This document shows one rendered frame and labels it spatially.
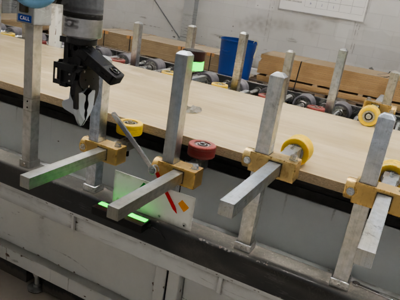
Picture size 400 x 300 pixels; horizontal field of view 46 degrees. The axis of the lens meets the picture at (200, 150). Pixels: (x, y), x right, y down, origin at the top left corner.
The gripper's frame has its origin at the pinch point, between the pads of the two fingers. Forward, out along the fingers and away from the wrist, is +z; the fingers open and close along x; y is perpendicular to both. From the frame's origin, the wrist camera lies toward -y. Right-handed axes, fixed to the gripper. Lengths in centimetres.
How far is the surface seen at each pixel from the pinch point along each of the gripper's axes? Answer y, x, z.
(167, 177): -21.0, -7.9, 11.0
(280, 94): -43.6, -14.2, -14.7
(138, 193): -20.7, 5.0, 11.1
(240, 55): 7, -124, -8
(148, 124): 0.1, -32.1, 7.0
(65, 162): 4.0, 1.1, 11.9
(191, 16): 316, -697, 15
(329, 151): -52, -55, 7
